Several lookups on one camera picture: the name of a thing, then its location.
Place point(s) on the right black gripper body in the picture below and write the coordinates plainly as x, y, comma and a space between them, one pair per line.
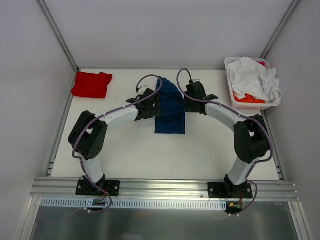
187, 104

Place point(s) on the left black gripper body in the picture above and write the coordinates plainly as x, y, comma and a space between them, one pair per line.
155, 105

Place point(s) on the blue mickey t shirt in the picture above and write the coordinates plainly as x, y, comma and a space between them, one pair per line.
172, 119

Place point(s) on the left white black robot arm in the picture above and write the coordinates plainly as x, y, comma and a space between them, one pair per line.
88, 135

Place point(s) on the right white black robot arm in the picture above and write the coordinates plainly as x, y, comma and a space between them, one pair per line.
251, 140

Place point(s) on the orange t shirt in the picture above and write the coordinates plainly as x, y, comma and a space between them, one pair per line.
247, 98

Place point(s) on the white t shirt pile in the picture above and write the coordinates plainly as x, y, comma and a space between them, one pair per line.
257, 77

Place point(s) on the white plastic laundry basket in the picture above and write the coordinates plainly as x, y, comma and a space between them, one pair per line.
257, 107

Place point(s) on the folded red t shirt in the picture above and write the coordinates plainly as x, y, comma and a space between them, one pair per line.
91, 85

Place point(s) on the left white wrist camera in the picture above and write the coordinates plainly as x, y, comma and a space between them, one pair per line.
143, 87

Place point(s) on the left aluminium frame post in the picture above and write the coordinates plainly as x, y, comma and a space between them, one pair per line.
57, 33

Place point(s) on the aluminium frame post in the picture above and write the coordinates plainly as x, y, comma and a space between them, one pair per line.
280, 27
57, 33

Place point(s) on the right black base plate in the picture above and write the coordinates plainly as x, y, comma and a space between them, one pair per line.
225, 190

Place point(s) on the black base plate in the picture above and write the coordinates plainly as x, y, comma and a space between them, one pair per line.
85, 188
225, 190

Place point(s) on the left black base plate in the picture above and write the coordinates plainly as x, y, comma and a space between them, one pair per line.
85, 188

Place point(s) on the aluminium mounting rail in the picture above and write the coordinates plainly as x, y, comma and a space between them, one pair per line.
277, 191

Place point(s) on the right aluminium frame post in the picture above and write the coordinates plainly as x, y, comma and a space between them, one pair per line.
280, 27

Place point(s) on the white slotted cable duct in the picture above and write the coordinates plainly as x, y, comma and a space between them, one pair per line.
155, 204

